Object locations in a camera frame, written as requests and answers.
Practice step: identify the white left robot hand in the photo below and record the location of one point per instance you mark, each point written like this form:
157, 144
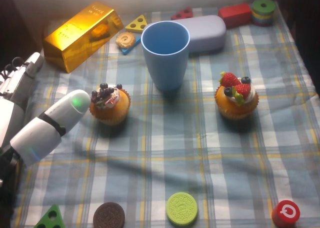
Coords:
37, 135

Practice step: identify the dark berry topped toy cupcake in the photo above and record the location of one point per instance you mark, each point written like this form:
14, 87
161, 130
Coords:
112, 110

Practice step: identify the strawberry topped toy cupcake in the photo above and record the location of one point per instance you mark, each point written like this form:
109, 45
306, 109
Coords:
235, 108

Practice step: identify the blue plastic cup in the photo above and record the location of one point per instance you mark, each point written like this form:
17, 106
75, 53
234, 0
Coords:
165, 68

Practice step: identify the green triangle block with holes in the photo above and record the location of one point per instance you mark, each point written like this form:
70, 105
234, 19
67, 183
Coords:
48, 220

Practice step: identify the shiny gold bar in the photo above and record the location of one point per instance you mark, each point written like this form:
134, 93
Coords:
75, 38

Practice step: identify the brown sandwich cookie toy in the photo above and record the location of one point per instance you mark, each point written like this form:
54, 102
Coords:
109, 215

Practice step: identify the blue wooden block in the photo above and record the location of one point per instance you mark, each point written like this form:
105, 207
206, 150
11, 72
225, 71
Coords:
126, 51

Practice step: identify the blue plaid tablecloth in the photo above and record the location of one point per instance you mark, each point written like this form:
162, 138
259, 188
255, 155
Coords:
175, 143

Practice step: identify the yellow triangle block with holes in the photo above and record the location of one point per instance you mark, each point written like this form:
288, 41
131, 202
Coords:
138, 24

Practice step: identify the green sandwich cookie toy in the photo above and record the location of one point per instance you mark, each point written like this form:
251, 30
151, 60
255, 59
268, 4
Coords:
182, 208

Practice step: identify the red triangle block with holes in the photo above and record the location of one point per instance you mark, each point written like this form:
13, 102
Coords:
185, 14

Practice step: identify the lavender glasses case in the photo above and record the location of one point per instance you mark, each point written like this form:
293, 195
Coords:
207, 35

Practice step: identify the red rectangular block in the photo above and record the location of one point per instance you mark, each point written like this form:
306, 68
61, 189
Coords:
235, 15

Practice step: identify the red cylinder with white symbol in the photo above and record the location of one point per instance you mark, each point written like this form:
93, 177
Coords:
286, 213

